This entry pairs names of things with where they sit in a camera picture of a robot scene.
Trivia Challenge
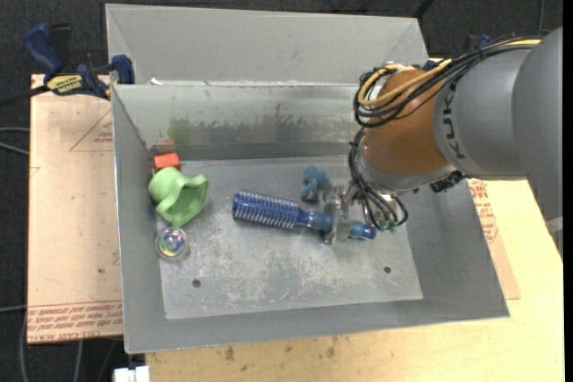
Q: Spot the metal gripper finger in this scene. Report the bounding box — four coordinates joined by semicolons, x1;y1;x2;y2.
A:
322;197;343;222
322;222;350;245

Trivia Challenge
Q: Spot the blue hairbrush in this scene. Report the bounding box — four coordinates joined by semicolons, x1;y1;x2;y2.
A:
232;191;378;242

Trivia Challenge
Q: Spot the blue toy figure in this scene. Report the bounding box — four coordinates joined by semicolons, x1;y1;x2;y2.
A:
300;165;331;203

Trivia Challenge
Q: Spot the grey metal bin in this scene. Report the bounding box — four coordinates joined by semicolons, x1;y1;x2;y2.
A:
105;3;511;355

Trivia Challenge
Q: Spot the green plastic cup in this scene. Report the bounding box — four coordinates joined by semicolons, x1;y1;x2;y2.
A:
148;166;210;228

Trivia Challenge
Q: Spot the clear glass ball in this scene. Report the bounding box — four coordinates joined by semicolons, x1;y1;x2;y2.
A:
154;226;191;261

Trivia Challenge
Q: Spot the orange block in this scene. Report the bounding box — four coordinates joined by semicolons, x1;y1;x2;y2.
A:
151;152;182;173

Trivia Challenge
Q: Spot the brown cardboard board red print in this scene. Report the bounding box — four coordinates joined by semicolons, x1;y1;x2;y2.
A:
26;73;522;346

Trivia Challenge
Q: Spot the black cylinder on white bracket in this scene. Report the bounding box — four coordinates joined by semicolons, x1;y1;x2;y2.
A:
430;171;466;194

